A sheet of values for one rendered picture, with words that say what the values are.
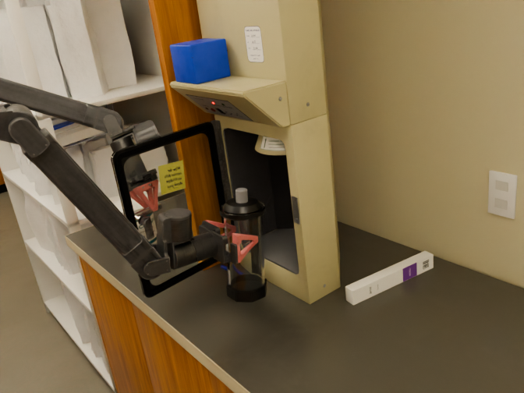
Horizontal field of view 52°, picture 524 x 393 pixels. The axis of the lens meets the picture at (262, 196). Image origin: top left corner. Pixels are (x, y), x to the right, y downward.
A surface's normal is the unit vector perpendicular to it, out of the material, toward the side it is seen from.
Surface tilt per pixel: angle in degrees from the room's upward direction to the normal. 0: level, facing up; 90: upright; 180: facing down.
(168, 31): 90
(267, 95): 90
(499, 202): 90
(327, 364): 0
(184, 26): 90
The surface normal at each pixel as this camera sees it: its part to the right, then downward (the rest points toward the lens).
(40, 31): 0.53, 0.13
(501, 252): -0.78, 0.32
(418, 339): -0.12, -0.92
